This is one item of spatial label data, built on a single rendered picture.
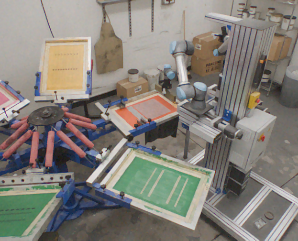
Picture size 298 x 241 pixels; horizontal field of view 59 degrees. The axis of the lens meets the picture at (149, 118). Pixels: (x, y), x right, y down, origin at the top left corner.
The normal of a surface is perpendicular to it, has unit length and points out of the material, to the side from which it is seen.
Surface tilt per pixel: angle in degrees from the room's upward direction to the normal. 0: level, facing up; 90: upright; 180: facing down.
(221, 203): 0
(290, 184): 0
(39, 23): 90
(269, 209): 0
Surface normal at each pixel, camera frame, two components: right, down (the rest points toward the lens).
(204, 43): -0.76, 0.36
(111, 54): 0.12, 0.56
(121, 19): 0.58, 0.48
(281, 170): 0.00, -0.82
